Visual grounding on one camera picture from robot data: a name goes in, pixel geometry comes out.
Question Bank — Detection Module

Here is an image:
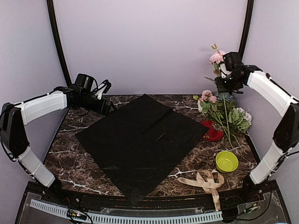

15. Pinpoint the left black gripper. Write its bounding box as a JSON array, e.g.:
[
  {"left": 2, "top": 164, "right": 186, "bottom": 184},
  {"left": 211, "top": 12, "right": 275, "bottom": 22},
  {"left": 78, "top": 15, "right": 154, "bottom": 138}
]
[{"left": 76, "top": 92, "right": 117, "bottom": 116}]

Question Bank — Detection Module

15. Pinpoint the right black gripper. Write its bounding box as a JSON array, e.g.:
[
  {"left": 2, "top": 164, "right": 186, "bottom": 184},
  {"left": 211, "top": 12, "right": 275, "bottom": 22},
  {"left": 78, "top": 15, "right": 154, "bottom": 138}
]
[{"left": 216, "top": 73, "right": 242, "bottom": 93}]

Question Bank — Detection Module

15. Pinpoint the white pink flower bunch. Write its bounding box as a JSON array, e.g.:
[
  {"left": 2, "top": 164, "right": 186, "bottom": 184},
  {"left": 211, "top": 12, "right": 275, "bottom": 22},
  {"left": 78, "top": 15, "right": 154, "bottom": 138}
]
[{"left": 192, "top": 90, "right": 252, "bottom": 147}]

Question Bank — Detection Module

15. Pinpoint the black wrapping paper sheet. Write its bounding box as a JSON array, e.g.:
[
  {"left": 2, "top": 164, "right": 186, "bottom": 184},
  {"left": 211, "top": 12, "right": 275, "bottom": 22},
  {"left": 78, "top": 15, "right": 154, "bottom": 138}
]
[{"left": 76, "top": 95, "right": 208, "bottom": 204}]

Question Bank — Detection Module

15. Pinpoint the blue hydrangea flower stem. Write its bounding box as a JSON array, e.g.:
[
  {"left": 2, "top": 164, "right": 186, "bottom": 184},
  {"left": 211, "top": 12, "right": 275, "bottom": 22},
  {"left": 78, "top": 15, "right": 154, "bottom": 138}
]
[{"left": 217, "top": 92, "right": 235, "bottom": 102}]

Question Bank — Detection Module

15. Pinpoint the pink rose stem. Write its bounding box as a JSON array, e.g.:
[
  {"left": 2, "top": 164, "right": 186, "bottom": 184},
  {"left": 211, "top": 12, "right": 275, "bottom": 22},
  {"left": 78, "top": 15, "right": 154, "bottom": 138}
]
[{"left": 203, "top": 43, "right": 233, "bottom": 148}]

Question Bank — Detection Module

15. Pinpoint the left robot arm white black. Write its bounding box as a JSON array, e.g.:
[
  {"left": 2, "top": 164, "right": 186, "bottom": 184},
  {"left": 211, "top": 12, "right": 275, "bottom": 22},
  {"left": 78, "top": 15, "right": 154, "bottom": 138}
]
[{"left": 0, "top": 74, "right": 115, "bottom": 203}]

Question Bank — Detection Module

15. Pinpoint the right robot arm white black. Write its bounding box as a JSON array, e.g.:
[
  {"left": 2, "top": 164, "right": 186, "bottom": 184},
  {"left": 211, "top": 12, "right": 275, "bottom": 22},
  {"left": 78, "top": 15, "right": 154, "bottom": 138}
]
[{"left": 215, "top": 52, "right": 299, "bottom": 203}]

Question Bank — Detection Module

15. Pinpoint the white hydrangea flower stem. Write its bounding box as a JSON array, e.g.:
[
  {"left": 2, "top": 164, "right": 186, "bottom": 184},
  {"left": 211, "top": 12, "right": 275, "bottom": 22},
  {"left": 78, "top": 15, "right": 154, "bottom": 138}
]
[{"left": 228, "top": 107, "right": 252, "bottom": 134}]

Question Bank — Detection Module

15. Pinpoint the red floral plate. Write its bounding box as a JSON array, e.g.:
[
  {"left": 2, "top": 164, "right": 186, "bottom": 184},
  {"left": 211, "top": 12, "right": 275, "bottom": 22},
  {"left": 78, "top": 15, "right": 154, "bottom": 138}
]
[{"left": 200, "top": 120, "right": 224, "bottom": 142}]

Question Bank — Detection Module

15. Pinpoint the lime green bowl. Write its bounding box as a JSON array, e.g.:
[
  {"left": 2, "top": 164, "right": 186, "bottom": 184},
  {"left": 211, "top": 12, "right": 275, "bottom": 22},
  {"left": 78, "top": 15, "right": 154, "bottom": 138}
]
[{"left": 215, "top": 151, "right": 239, "bottom": 173}]

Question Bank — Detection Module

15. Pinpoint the beige satin ribbon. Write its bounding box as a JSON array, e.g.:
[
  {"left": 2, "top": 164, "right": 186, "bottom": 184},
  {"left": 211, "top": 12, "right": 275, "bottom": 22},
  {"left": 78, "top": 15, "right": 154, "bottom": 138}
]
[{"left": 178, "top": 170, "right": 225, "bottom": 212}]

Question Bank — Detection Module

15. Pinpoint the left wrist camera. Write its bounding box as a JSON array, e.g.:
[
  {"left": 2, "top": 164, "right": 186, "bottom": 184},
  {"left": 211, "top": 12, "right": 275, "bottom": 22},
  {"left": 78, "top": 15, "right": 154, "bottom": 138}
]
[{"left": 93, "top": 79, "right": 112, "bottom": 100}]

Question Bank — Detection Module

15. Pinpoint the right black frame post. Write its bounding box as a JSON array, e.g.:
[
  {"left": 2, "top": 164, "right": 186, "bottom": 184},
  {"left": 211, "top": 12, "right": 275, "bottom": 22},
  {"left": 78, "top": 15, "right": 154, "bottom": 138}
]
[{"left": 238, "top": 0, "right": 254, "bottom": 59}]

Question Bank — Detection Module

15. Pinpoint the black frame post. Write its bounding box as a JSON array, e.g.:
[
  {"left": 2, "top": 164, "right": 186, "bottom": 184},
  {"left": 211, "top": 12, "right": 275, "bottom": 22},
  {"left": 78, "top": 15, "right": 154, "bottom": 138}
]
[
  {"left": 238, "top": 0, "right": 254, "bottom": 59},
  {"left": 46, "top": 0, "right": 72, "bottom": 86}
]

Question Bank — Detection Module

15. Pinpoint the black front table rail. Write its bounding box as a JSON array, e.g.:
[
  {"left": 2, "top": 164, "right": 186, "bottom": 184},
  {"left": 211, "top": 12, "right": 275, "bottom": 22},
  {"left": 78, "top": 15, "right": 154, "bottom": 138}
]
[{"left": 58, "top": 186, "right": 248, "bottom": 210}]

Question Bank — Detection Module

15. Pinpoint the left black frame post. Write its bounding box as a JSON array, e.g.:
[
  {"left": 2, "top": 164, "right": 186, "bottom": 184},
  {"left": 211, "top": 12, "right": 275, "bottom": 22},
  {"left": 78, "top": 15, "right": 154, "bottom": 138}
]
[{"left": 46, "top": 0, "right": 72, "bottom": 86}]

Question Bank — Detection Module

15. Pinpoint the grey slotted cable duct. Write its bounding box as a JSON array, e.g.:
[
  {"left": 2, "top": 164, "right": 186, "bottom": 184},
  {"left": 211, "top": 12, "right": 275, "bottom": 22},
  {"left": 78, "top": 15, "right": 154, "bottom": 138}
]
[{"left": 29, "top": 199, "right": 223, "bottom": 224}]

